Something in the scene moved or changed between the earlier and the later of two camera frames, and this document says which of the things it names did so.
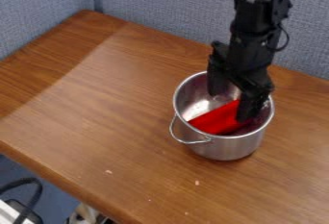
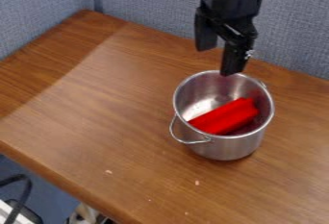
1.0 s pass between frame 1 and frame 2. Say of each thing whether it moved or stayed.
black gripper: moved
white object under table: stayed
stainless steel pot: stayed
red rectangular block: stayed
